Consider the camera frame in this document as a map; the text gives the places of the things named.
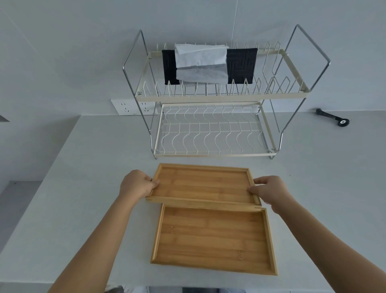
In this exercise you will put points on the white wall socket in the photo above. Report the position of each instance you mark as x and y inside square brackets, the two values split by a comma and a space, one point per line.
[132, 106]

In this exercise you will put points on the person's right hand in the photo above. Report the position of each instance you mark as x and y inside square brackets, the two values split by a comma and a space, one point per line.
[275, 191]

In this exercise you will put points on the black quilted cloth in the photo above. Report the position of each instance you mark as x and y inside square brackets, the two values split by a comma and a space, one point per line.
[241, 65]

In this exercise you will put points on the grey folded cloth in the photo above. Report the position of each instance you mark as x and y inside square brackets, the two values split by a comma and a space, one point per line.
[202, 75]

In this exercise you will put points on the person's right thumb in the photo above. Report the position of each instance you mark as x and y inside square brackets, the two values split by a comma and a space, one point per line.
[254, 189]

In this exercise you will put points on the person's left thumb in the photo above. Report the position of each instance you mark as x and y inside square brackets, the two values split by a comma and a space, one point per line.
[153, 184]

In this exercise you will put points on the two-tier dish rack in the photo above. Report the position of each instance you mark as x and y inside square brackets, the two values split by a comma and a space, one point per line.
[211, 99]

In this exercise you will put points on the person's right forearm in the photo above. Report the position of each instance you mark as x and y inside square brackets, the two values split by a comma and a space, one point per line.
[328, 247]

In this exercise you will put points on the person's left hand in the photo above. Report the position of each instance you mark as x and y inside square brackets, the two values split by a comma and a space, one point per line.
[135, 184]

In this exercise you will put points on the bamboo tray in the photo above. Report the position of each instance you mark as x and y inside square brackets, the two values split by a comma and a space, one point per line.
[212, 238]
[202, 184]

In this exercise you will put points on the person's left forearm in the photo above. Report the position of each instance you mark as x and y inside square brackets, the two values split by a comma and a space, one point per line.
[90, 244]

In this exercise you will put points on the white folded cloth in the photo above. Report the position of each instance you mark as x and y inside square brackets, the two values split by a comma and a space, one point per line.
[200, 56]

